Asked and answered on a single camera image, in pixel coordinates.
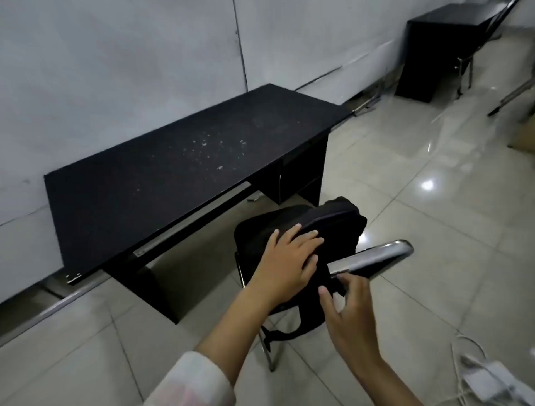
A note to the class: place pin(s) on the long black desk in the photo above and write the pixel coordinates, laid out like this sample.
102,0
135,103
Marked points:
175,175

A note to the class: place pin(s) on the person's left little finger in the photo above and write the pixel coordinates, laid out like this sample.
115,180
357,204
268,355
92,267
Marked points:
275,243

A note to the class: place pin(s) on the black backpack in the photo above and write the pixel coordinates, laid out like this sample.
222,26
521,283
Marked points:
334,221

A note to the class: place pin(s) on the person's right thumb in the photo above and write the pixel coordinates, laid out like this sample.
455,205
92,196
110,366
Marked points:
327,302

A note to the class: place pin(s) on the white power strip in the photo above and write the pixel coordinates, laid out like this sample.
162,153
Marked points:
497,378

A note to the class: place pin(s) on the metal chair leg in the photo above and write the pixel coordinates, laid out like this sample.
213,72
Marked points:
512,97

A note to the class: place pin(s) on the black metal frame chair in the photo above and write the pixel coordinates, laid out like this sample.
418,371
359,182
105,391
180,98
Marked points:
480,42

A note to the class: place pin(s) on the person's left thumb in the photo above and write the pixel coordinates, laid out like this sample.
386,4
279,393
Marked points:
311,266

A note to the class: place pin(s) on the person's right forearm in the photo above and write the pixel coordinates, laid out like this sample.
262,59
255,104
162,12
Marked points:
386,385

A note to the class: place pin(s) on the person's left hand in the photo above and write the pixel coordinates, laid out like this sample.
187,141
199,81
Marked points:
284,272

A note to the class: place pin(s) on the white sleeve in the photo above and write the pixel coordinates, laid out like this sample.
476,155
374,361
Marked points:
188,382

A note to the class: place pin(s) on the person's left forearm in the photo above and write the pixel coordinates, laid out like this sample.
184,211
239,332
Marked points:
232,330

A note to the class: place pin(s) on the brown cardboard box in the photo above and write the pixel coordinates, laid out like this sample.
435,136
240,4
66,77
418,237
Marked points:
524,136

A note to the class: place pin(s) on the metal floor rail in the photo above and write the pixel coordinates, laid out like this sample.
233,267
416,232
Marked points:
50,307
365,105

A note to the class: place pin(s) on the person's left middle finger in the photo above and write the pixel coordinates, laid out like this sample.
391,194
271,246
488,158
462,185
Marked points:
308,239

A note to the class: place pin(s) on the small black desk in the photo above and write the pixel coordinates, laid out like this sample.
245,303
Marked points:
434,46

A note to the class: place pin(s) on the person's right hand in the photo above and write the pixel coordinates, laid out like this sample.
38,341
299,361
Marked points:
353,326

